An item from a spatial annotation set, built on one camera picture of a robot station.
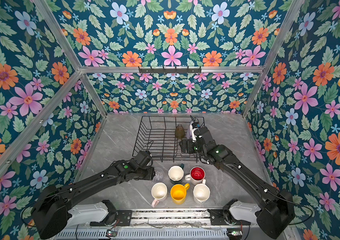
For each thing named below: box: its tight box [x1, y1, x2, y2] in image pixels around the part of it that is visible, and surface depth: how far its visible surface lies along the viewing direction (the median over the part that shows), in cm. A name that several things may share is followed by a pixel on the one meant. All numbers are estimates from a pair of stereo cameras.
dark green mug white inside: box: [168, 163, 185, 185], surface depth 82 cm
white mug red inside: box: [184, 166, 206, 185], surface depth 84 cm
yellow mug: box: [170, 183, 190, 205], surface depth 78 cm
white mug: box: [193, 179, 211, 204], surface depth 79 cm
